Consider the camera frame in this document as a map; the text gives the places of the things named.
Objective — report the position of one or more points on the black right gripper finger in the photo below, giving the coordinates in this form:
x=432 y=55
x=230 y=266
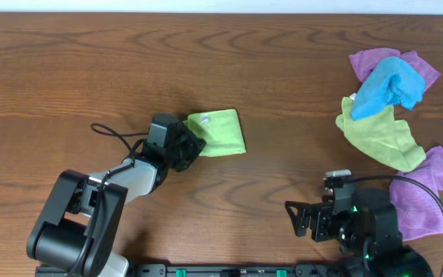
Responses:
x=300 y=225
x=299 y=212

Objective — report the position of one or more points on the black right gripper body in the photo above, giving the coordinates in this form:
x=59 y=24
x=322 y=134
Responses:
x=319 y=221

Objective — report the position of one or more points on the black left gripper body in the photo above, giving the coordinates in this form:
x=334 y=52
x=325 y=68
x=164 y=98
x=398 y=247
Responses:
x=190 y=144

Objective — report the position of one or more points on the light green microfiber cloth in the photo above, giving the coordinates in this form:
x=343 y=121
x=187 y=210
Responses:
x=220 y=130

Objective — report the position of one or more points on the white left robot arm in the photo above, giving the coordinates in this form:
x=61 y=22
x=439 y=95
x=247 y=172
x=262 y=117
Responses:
x=78 y=224

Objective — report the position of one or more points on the olive green microfiber cloth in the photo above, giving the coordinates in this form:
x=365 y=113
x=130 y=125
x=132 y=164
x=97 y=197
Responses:
x=381 y=137

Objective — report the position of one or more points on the blue microfiber cloth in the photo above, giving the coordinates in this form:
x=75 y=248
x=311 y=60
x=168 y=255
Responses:
x=392 y=82

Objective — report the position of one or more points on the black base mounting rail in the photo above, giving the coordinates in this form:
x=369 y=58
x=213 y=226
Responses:
x=161 y=270

